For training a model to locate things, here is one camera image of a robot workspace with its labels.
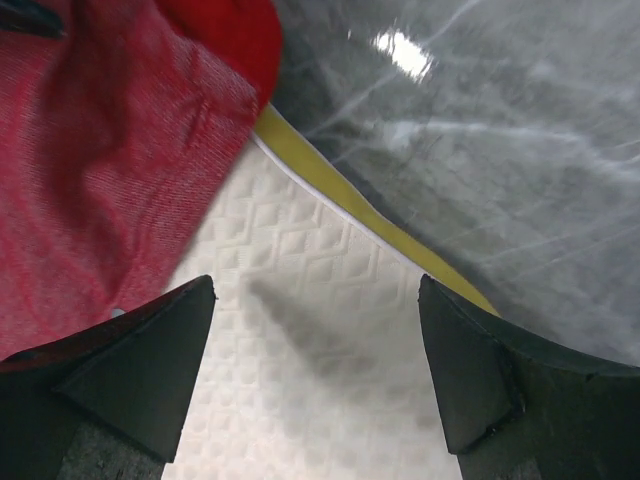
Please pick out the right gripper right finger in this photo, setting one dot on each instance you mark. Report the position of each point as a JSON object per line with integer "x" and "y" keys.
{"x": 514, "y": 405}

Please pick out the red patterned pillowcase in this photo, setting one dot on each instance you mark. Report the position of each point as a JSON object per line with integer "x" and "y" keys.
{"x": 114, "y": 141}

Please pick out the cream yellow foam pillow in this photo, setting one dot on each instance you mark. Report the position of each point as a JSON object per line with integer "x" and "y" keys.
{"x": 314, "y": 367}

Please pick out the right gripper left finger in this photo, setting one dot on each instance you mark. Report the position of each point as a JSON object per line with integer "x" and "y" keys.
{"x": 109, "y": 402}

